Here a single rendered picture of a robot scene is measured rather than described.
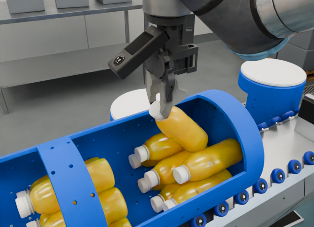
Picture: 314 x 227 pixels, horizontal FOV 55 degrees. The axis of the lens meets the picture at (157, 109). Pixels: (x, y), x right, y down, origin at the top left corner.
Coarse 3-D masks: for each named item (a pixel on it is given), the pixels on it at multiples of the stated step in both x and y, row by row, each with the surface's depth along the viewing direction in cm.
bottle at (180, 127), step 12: (156, 120) 65; (168, 120) 65; (180, 120) 66; (192, 120) 70; (168, 132) 66; (180, 132) 67; (192, 132) 69; (204, 132) 74; (180, 144) 71; (192, 144) 71; (204, 144) 74
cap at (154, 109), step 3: (153, 102) 65; (156, 102) 65; (150, 105) 65; (153, 105) 65; (156, 105) 64; (159, 105) 64; (150, 108) 65; (153, 108) 64; (156, 108) 64; (159, 108) 63; (150, 111) 64; (153, 111) 64; (156, 111) 64; (159, 111) 63; (150, 114) 64; (153, 114) 64; (156, 114) 63; (159, 114) 63; (153, 117) 64; (156, 117) 64; (159, 117) 64; (162, 117) 64
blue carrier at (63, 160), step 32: (192, 96) 77; (224, 96) 75; (96, 128) 66; (128, 128) 80; (224, 128) 81; (256, 128) 71; (0, 160) 57; (32, 160) 70; (64, 160) 55; (128, 160) 85; (256, 160) 70; (0, 192) 70; (64, 192) 52; (96, 192) 53; (128, 192) 83; (224, 192) 68; (0, 224) 70; (96, 224) 53; (160, 224) 60
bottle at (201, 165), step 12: (216, 144) 76; (228, 144) 76; (192, 156) 72; (204, 156) 72; (216, 156) 73; (228, 156) 74; (240, 156) 76; (192, 168) 70; (204, 168) 70; (216, 168) 72; (192, 180) 71
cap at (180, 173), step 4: (176, 168) 70; (180, 168) 70; (184, 168) 70; (176, 172) 71; (180, 172) 69; (184, 172) 70; (176, 176) 71; (180, 176) 69; (184, 176) 69; (176, 180) 72; (180, 180) 70; (184, 180) 70
